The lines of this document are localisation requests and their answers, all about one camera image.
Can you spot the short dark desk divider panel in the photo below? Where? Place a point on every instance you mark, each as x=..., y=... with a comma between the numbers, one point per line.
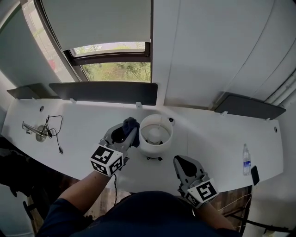
x=27, y=91

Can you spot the grey roller blind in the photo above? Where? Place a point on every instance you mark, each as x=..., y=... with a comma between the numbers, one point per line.
x=99, y=20

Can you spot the dark blue cloth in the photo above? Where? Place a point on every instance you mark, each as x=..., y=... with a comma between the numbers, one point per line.
x=129, y=125

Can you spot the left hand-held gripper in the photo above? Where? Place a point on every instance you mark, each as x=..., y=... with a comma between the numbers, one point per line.
x=106, y=159

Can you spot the white wall pipes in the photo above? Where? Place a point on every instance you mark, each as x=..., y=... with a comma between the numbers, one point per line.
x=283, y=91

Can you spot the black office chair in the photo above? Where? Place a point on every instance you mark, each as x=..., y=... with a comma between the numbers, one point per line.
x=18, y=171

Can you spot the person's right forearm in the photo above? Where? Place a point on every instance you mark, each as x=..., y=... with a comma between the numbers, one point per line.
x=212, y=216

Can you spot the person's left forearm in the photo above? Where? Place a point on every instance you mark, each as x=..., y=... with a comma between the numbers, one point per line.
x=88, y=185

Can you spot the person's dark blue shirt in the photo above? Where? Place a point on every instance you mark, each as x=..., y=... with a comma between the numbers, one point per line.
x=143, y=215

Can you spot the black metal stand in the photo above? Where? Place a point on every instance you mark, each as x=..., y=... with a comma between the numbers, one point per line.
x=259, y=223

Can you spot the long dark desk divider panel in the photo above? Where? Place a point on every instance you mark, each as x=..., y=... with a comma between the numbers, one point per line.
x=104, y=92

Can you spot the clear plastic water bottle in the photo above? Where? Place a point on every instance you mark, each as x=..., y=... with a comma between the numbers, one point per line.
x=246, y=159

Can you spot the black smartphone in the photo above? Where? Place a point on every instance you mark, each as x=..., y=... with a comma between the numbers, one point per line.
x=255, y=175

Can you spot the dark window frame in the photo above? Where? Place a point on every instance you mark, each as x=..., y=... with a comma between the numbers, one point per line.
x=108, y=60

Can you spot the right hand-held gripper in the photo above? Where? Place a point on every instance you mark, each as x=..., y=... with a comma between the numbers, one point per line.
x=202, y=191

